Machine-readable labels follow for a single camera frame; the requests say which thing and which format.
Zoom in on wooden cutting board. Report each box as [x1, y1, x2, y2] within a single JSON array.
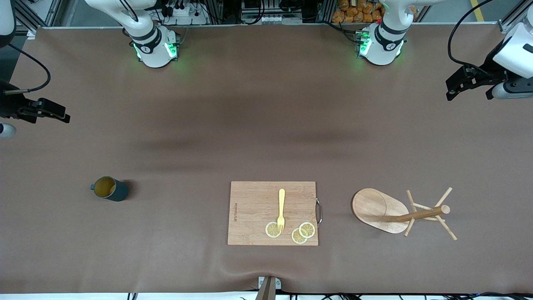
[[227, 181, 323, 246]]

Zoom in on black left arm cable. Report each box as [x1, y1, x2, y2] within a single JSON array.
[[448, 0, 496, 70]]

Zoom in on yellow plastic fork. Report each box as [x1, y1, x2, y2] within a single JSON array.
[[277, 189, 286, 233]]

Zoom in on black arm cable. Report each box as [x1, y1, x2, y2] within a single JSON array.
[[8, 44, 51, 93], [448, 0, 496, 70]]

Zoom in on dark teal cup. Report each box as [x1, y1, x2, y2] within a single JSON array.
[[90, 176, 130, 203]]

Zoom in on white power strip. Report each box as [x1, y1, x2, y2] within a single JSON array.
[[160, 0, 209, 25]]

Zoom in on aluminium frame profile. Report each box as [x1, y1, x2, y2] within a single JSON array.
[[15, 0, 63, 39], [498, 0, 526, 34]]

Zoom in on brown table cover mat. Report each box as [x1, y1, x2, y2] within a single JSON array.
[[0, 23, 533, 294]]

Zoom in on wooden cup rack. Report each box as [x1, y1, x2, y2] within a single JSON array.
[[352, 187, 458, 241]]

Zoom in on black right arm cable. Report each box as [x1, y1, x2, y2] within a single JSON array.
[[8, 44, 51, 93]]

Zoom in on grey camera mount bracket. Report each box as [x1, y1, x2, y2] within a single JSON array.
[[257, 276, 282, 300]]

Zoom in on orange snack bag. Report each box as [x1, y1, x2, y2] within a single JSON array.
[[332, 0, 417, 23]]

